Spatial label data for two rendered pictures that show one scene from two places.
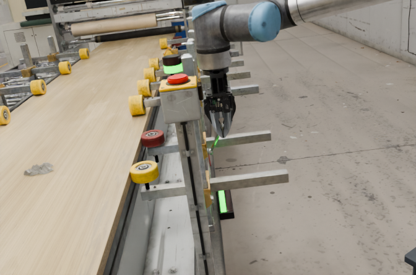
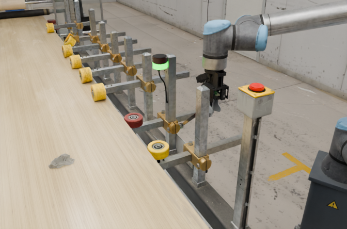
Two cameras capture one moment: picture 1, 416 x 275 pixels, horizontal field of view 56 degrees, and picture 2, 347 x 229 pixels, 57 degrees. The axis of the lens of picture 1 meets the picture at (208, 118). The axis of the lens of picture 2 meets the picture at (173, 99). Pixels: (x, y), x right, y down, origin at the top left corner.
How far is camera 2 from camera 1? 0.65 m
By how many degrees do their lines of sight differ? 27
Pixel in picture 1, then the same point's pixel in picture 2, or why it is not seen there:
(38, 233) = (128, 215)
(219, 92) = (220, 86)
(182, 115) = (263, 112)
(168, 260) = not seen: hidden behind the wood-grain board
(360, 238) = (229, 168)
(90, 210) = (152, 188)
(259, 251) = not seen: hidden behind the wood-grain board
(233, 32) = (241, 45)
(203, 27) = (218, 40)
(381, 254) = not seen: hidden behind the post
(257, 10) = (262, 31)
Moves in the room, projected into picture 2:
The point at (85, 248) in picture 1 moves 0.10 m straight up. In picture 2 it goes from (184, 218) to (184, 190)
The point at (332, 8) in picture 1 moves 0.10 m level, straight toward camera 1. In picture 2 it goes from (293, 29) to (308, 36)
